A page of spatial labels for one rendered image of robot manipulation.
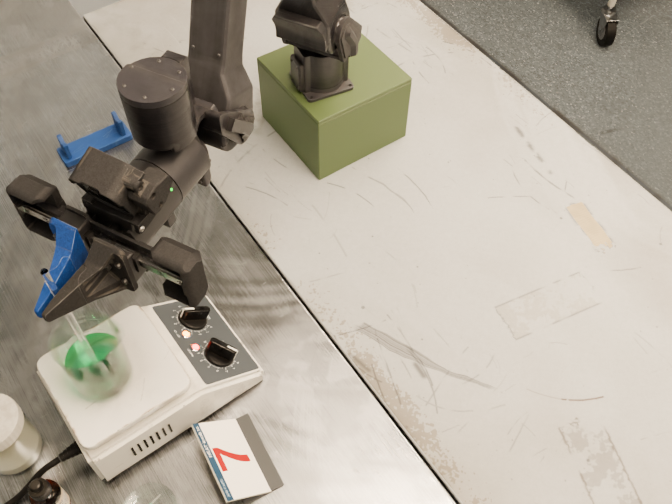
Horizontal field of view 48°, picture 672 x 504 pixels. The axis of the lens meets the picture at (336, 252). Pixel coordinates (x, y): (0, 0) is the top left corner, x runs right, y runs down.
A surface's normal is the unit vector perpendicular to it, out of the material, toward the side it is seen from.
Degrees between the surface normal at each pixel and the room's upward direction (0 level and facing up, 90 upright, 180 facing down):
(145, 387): 0
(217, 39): 69
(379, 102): 90
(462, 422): 0
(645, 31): 0
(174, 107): 90
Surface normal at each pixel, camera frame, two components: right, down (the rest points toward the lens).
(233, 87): 0.86, -0.10
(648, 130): 0.00, -0.58
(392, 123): 0.57, 0.68
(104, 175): -0.11, -0.29
